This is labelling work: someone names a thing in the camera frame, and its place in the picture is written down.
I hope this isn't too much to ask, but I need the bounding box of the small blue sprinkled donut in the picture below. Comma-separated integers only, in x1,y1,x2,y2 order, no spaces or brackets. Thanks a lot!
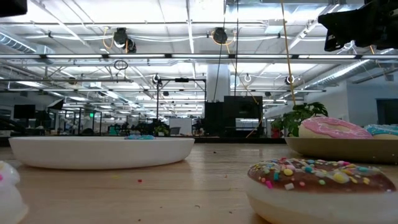
124,134,156,141

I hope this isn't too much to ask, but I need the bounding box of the large blue frosted donut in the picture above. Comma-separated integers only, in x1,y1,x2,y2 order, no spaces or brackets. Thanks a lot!
363,124,398,141

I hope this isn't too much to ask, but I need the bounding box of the white sprinkled donut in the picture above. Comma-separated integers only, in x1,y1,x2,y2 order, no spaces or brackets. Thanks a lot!
0,161,29,224

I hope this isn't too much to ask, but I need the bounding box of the small green plant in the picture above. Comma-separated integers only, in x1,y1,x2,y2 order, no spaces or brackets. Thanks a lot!
153,124,170,137

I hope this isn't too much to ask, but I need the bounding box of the white board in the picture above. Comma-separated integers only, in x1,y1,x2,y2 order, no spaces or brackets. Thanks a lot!
169,118,193,136

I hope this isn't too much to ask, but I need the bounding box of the white round plate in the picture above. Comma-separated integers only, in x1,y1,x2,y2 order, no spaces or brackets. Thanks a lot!
8,136,195,170

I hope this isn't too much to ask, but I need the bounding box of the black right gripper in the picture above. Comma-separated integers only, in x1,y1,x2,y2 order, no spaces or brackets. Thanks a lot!
317,0,398,53

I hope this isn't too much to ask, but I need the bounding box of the black studio lamp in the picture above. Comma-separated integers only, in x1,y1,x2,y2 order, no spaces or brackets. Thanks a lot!
46,98,65,111

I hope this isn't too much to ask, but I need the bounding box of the dark wall screen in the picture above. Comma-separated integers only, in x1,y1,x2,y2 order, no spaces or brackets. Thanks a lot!
376,98,398,126

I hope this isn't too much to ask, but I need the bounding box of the black ceiling cable reel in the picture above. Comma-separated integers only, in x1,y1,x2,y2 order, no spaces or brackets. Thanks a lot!
211,27,229,45
113,27,137,54

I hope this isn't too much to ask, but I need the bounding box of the black hanging cable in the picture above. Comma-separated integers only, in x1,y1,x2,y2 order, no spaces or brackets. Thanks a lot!
234,0,240,97

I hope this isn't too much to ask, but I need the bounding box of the beige round plate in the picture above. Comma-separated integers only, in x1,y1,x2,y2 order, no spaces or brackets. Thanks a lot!
284,136,398,165

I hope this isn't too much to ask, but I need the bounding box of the pink frosted donut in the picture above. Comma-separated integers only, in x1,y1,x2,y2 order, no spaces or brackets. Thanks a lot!
297,116,374,140

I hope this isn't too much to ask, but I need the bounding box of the white building column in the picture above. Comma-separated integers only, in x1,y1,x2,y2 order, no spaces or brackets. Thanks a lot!
206,63,231,103

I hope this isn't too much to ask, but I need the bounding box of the black metal frame rig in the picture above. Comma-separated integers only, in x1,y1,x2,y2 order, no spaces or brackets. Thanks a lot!
155,77,208,122

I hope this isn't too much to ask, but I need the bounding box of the black cabinet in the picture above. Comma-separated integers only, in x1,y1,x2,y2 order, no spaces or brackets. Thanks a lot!
203,95,264,138

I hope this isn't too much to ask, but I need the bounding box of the black computer monitor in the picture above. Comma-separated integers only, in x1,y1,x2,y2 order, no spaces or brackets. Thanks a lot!
13,104,36,120

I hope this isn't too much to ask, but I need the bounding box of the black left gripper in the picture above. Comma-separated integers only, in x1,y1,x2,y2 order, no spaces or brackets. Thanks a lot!
0,0,29,18

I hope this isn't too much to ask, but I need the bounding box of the large green potted plant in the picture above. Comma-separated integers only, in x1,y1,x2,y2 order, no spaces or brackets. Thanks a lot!
269,101,329,138

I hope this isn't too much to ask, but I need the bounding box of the silver ventilation duct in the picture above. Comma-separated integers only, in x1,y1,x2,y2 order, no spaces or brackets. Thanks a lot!
303,46,398,91

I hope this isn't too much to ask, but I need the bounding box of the yellow hanging rope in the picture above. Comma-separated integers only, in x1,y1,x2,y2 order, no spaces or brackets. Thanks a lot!
279,0,297,106

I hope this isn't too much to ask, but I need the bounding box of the chocolate sprinkled donut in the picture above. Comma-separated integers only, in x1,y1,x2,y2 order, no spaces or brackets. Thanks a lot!
245,157,398,224

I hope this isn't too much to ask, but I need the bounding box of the long ceiling light bar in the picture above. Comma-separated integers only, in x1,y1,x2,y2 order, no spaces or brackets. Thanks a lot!
0,53,398,60

